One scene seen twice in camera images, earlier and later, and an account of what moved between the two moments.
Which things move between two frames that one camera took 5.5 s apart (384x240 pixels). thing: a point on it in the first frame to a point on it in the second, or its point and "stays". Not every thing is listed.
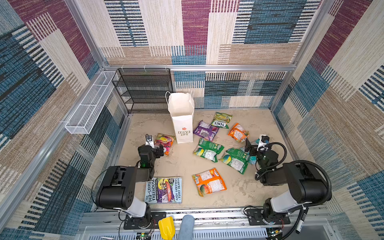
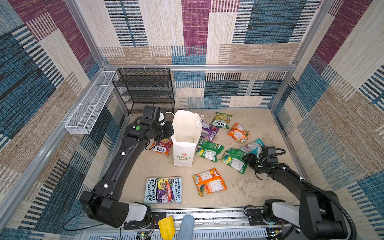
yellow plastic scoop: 167,228 stays
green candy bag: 236,159 stays
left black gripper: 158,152 to 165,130
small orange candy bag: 238,133 stays
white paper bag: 181,105 to 187,131
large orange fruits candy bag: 209,181 stays
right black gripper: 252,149 to 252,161
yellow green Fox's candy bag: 221,120 stays
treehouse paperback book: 164,190 stays
